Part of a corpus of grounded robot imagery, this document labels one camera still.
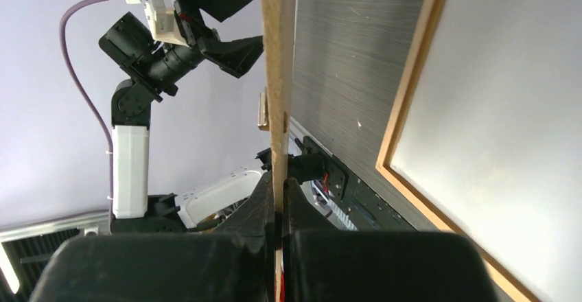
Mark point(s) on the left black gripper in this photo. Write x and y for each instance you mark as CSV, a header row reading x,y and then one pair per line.
x,y
159,66

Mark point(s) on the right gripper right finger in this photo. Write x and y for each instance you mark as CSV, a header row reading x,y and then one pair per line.
x,y
323,263

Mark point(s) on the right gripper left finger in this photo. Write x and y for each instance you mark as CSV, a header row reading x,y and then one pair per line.
x,y
234,262

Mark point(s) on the brown cardboard backing board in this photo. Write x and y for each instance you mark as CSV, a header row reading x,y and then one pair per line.
x,y
279,22

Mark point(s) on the plant window photo print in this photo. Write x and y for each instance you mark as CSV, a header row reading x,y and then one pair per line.
x,y
548,58

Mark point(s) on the orange wooden picture frame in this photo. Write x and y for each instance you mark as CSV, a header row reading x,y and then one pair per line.
x,y
461,146

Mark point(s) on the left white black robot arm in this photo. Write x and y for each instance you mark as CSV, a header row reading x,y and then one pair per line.
x,y
134,210

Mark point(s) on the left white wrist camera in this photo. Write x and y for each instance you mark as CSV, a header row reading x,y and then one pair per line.
x,y
161,21

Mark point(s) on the aluminium rail front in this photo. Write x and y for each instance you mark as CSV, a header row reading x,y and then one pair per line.
x,y
79,221

